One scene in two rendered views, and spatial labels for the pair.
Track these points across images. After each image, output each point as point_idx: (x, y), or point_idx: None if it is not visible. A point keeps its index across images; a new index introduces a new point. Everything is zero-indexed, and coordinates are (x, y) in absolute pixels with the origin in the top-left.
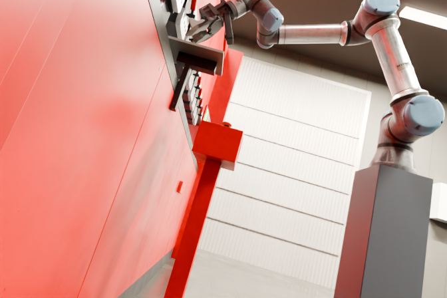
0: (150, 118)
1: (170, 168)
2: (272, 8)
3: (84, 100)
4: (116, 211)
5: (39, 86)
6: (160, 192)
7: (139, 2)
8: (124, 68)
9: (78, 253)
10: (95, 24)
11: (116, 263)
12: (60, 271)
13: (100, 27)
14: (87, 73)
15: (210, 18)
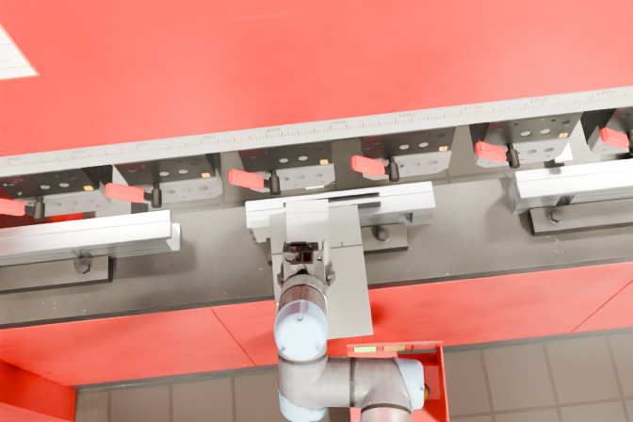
0: (245, 321)
1: (505, 299)
2: (278, 389)
3: (96, 347)
4: (262, 344)
5: (56, 353)
6: (477, 313)
7: (81, 325)
8: (120, 333)
9: (207, 356)
10: (57, 341)
11: (336, 348)
12: (191, 360)
13: (62, 340)
14: (81, 345)
15: (278, 281)
